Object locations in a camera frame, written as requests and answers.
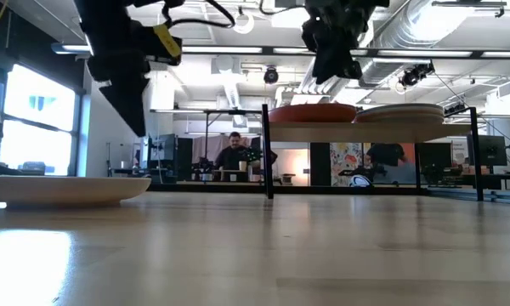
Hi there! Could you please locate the black right rig frame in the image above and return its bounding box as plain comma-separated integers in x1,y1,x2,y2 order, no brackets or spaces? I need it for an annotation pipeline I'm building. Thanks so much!
427,186,510,207

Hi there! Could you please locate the floral print panel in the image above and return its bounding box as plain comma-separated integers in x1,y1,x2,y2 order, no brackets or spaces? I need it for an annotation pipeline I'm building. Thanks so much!
330,142,364,187

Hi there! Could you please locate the orange wall panel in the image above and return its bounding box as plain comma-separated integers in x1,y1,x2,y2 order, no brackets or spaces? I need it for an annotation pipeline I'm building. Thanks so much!
401,143,417,173

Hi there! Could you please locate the large bright window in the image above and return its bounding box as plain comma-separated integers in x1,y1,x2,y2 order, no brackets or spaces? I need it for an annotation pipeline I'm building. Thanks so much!
0,63,80,178

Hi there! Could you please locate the cream white plate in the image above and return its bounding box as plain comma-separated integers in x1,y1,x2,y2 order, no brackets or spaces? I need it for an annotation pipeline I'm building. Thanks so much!
0,175,153,208

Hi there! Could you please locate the black computer monitor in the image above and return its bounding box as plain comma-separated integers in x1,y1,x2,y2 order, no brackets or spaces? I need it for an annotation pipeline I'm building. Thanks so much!
467,134,509,167
146,133,178,162

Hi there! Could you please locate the black dome camera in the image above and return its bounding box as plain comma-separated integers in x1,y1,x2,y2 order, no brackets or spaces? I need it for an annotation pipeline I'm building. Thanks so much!
263,66,281,85

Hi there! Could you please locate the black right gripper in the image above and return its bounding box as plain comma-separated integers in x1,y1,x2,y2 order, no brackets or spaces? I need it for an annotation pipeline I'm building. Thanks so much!
302,5,380,86

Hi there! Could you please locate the person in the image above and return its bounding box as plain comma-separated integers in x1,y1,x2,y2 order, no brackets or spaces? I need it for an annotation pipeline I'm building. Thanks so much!
363,143,409,171
214,130,260,171

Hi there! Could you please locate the wooden shelf board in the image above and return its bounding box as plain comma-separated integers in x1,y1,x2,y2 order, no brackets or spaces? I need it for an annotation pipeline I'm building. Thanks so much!
268,122,473,144

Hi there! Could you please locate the black background gantry frame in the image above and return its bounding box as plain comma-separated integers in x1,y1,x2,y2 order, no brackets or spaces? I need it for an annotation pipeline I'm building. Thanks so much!
150,108,264,184

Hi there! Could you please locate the orange plate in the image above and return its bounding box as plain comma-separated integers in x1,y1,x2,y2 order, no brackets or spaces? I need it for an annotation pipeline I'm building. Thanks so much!
268,103,359,124

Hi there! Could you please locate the short ceiling strip light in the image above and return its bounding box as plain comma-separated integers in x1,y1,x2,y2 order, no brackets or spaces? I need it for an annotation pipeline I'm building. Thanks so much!
50,42,93,55

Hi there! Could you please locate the long ceiling light strip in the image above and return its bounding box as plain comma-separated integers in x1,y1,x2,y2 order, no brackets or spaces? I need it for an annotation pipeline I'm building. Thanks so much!
181,45,510,60

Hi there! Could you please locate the yellow gripper tag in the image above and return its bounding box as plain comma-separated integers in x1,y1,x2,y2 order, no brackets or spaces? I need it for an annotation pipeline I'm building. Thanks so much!
152,24,183,59

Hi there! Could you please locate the silver ventilation duct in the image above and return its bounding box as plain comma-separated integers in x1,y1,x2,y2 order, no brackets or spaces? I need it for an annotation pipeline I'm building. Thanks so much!
356,0,473,88

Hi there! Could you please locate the white ring lamp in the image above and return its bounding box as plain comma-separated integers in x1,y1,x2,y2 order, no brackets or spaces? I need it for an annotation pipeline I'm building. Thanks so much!
230,10,256,36

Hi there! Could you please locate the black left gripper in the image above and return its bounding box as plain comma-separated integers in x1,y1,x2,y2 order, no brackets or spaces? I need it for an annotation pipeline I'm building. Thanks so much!
87,25,152,139

